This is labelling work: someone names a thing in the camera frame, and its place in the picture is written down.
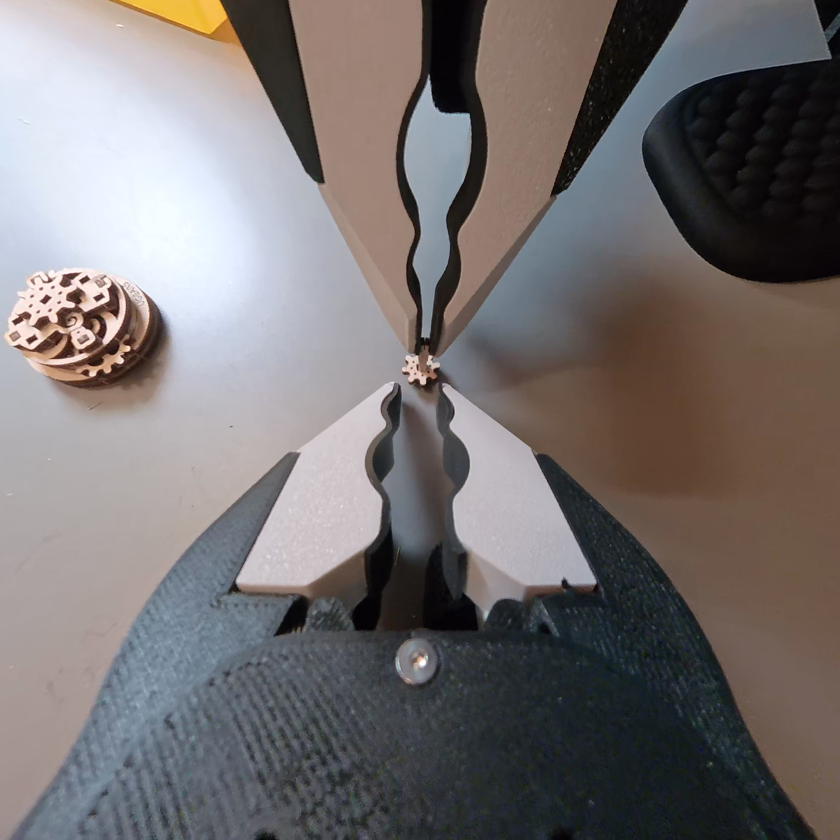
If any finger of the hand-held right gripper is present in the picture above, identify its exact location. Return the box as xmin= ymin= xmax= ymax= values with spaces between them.
xmin=427 ymin=0 xmax=619 ymax=357
xmin=289 ymin=0 xmax=434 ymax=353

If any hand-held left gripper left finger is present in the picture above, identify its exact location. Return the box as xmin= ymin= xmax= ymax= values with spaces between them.
xmin=234 ymin=383 xmax=403 ymax=617

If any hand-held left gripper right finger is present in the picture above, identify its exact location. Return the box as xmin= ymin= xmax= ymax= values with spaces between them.
xmin=436 ymin=383 xmax=600 ymax=627

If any small wooden gear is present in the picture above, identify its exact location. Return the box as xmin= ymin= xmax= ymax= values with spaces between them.
xmin=401 ymin=353 xmax=440 ymax=390

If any grey desk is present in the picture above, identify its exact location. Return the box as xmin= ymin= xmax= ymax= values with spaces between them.
xmin=0 ymin=0 xmax=840 ymax=840

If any yellow plastic storage bin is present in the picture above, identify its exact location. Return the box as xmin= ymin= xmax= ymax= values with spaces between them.
xmin=109 ymin=0 xmax=240 ymax=43

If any black mesh office chair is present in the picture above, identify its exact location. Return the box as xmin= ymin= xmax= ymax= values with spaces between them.
xmin=641 ymin=13 xmax=840 ymax=284

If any round wooden gear model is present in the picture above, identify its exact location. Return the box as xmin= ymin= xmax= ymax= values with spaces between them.
xmin=3 ymin=267 xmax=161 ymax=389

